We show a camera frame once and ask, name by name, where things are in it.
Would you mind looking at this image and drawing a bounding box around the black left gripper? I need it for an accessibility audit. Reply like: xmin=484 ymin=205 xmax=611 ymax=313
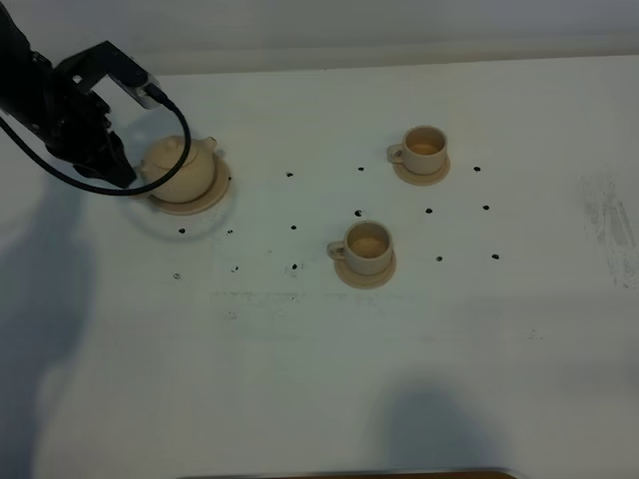
xmin=29 ymin=74 xmax=137 ymax=189

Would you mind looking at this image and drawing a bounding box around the beige teapot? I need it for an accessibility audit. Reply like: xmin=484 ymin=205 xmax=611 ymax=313
xmin=138 ymin=135 xmax=219 ymax=205

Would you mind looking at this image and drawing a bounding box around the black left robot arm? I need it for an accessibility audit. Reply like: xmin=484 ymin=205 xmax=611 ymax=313
xmin=1 ymin=8 xmax=136 ymax=189

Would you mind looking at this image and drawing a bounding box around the beige teapot saucer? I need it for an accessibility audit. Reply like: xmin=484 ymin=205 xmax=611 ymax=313
xmin=147 ymin=154 xmax=231 ymax=216

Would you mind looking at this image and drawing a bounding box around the beige near teacup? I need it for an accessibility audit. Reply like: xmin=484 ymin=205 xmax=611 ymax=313
xmin=326 ymin=221 xmax=393 ymax=276

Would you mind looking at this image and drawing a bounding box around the beige teacup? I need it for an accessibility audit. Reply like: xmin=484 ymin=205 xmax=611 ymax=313
xmin=326 ymin=221 xmax=393 ymax=276
xmin=387 ymin=126 xmax=448 ymax=176

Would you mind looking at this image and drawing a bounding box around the beige near saucer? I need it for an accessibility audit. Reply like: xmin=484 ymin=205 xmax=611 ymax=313
xmin=333 ymin=253 xmax=396 ymax=289

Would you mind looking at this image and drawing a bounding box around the beige far saucer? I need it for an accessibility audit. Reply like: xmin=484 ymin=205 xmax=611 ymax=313
xmin=392 ymin=157 xmax=450 ymax=187

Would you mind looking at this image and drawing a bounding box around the beige far teacup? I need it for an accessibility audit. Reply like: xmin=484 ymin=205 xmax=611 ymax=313
xmin=387 ymin=126 xmax=448 ymax=176

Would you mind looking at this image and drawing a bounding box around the black camera cable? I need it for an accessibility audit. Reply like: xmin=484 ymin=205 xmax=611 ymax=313
xmin=0 ymin=87 xmax=192 ymax=198

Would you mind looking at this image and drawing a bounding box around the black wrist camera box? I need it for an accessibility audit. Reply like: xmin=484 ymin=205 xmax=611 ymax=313
xmin=54 ymin=41 xmax=161 ymax=110

